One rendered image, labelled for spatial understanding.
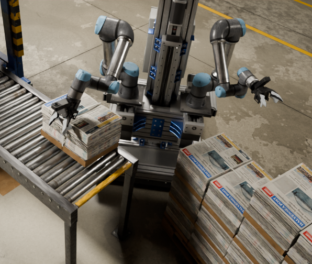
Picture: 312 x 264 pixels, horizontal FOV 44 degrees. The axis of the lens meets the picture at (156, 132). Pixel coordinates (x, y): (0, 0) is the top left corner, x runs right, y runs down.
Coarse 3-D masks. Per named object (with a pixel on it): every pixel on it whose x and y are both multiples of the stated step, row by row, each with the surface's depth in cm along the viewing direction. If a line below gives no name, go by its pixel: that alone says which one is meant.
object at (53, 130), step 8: (64, 96) 231; (88, 96) 236; (48, 104) 222; (80, 104) 229; (88, 104) 231; (48, 112) 220; (48, 120) 224; (56, 120) 219; (48, 128) 228; (56, 128) 223; (56, 136) 226
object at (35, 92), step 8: (8, 72) 281; (16, 80) 276; (32, 88) 272; (40, 96) 266; (120, 152) 238; (128, 152) 239; (112, 160) 245; (128, 160) 234; (136, 160) 235; (136, 168) 239
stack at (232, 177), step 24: (192, 144) 248; (216, 144) 251; (192, 168) 238; (216, 168) 235; (240, 168) 238; (216, 192) 225; (240, 192) 223; (192, 216) 255; (240, 216) 213; (192, 240) 265; (216, 240) 241; (240, 240) 220; (264, 240) 203
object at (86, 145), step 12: (108, 108) 231; (72, 120) 215; (84, 120) 217; (96, 120) 219; (108, 120) 221; (120, 120) 227; (72, 132) 214; (84, 132) 209; (96, 132) 212; (108, 132) 222; (72, 144) 219; (84, 144) 212; (96, 144) 217; (108, 144) 228; (84, 156) 217
